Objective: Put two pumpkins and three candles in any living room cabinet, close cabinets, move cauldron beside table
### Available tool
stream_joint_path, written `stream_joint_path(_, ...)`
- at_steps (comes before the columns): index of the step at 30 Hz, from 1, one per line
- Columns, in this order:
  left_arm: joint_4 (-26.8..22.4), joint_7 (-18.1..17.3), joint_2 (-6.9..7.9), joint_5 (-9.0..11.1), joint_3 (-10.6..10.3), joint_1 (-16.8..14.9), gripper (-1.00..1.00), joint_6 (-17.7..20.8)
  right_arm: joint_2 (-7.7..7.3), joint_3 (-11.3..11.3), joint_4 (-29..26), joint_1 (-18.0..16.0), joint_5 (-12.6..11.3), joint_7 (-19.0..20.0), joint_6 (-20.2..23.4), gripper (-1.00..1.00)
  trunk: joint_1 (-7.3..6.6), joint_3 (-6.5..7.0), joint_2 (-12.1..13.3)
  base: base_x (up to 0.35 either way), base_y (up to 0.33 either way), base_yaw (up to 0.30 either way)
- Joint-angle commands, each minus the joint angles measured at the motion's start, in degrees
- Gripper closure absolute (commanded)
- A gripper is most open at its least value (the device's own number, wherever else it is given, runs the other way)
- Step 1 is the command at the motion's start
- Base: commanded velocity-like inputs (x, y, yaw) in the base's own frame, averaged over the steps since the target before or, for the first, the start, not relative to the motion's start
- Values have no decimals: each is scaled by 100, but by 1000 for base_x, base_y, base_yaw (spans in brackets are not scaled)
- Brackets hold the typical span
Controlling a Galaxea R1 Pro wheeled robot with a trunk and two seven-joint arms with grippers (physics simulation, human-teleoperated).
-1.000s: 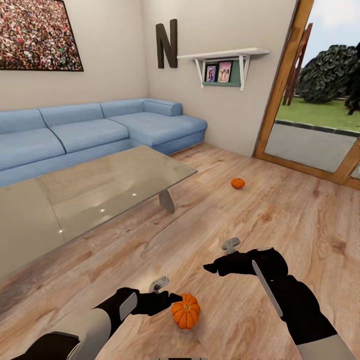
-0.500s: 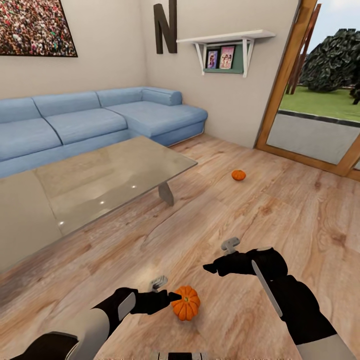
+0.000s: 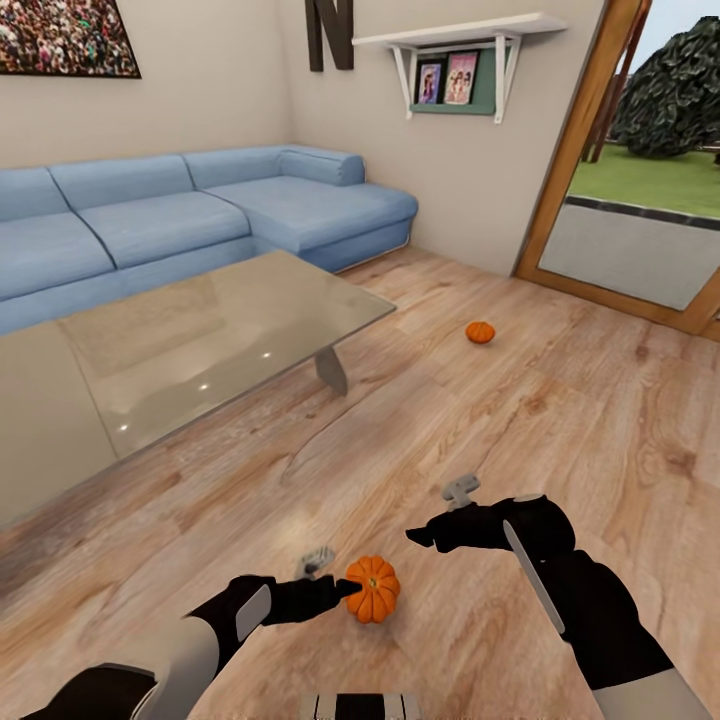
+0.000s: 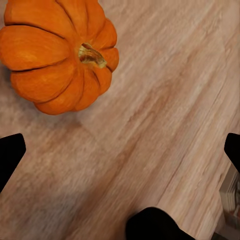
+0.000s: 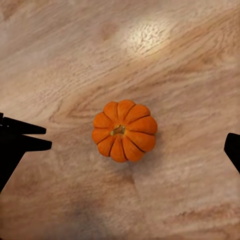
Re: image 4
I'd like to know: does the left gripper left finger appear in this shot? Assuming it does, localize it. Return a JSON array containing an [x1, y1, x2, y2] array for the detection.
[[0, 133, 26, 193]]

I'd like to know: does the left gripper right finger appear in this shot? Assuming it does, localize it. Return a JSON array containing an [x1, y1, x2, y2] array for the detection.
[[224, 132, 240, 173]]

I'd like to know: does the pumpkin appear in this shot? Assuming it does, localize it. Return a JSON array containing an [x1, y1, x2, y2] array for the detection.
[[0, 0, 119, 116]]

